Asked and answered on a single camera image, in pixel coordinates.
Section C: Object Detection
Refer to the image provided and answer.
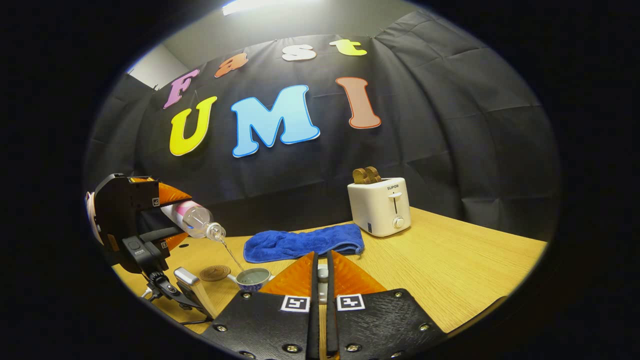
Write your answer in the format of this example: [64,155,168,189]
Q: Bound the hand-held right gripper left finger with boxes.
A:
[200,251,321,360]

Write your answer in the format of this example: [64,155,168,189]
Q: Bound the round brown coaster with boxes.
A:
[200,265,232,282]

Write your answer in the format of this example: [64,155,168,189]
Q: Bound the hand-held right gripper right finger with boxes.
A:
[326,250,448,360]

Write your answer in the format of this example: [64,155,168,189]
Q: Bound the ceiling light panel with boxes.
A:
[222,0,321,16]

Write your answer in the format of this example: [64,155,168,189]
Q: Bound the white blue-patterned teacup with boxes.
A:
[227,267,274,293]

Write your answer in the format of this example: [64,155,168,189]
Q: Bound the white toaster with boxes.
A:
[347,177,412,238]

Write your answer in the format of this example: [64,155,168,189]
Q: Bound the blue towel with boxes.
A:
[243,223,365,264]

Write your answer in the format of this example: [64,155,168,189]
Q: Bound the clear plastic water bottle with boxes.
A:
[160,200,227,241]

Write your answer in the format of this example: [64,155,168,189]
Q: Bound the black backdrop cloth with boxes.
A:
[85,10,561,241]

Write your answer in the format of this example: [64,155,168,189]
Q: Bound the brown bread slices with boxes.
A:
[352,166,382,185]

